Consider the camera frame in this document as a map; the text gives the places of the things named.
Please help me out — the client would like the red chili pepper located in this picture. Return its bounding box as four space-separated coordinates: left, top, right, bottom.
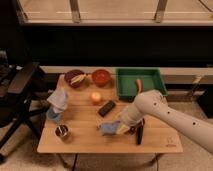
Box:
136 79 142 94

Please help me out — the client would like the red bowl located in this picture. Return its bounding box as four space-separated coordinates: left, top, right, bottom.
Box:
92 69 111 87

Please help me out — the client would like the crumpled white cloth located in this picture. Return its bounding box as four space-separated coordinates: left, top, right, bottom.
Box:
47 88 68 113

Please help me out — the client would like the black office chair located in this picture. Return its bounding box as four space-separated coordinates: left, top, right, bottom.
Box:
0 50 47 149

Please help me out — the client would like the banana peel piece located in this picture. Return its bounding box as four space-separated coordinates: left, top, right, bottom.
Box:
70 74 86 85

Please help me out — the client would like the small metal cup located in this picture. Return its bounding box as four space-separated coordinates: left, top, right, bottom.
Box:
55 124 70 140

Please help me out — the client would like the black handled knife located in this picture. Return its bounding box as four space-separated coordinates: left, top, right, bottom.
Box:
136 119 145 145

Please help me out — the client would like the dark purple bowl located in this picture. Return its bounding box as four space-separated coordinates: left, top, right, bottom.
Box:
64 69 86 88

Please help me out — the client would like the yellow apple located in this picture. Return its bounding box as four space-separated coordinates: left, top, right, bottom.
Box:
91 92 102 105

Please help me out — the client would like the blue sponge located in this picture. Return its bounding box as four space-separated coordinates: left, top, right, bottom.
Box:
100 121 120 135

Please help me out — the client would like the bunch of dark grapes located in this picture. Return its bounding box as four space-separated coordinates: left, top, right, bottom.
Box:
128 127 137 135

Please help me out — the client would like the wooden table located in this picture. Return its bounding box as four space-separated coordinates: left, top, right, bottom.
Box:
37 74 183 153

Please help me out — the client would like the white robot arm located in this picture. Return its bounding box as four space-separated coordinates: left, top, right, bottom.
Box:
119 90 213 155

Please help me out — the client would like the green plastic tray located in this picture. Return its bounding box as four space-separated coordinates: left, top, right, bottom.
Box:
116 68 167 100

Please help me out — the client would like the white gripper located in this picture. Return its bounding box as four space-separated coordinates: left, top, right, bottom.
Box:
116 104 143 135

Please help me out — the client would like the black rectangular block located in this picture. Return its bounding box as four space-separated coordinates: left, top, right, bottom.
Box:
98 100 116 117

